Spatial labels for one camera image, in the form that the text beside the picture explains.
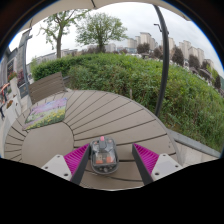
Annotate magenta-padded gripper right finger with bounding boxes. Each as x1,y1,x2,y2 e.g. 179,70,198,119
131,142,184,186

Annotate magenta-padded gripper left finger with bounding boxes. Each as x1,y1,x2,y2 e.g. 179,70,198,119
41,143,93,187

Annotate transparent grey computer mouse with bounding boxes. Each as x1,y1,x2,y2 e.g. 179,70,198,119
89,135,120,176

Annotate flower-print mouse pad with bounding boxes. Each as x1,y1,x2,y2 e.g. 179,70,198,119
22,97,69,132

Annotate green hedge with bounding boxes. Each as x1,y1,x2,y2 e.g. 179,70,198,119
31,53,224,153

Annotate brown slatted chair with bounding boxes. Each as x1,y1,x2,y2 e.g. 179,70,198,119
27,71,68,105

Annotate white planter with flowers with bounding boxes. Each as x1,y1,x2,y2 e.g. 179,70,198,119
7,71,20,98
3,98,22,125

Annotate dark curved parasol pole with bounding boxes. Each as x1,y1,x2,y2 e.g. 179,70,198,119
153,4,171,118

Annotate distant apartment buildings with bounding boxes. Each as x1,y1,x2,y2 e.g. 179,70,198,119
126,31,216,73

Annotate tree with forked trunk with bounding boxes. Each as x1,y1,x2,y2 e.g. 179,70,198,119
39,9,90,60

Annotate round leafy tree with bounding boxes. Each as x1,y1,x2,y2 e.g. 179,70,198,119
75,11,129,54

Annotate dark grey sign post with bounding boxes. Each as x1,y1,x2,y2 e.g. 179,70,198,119
17,29,34,98

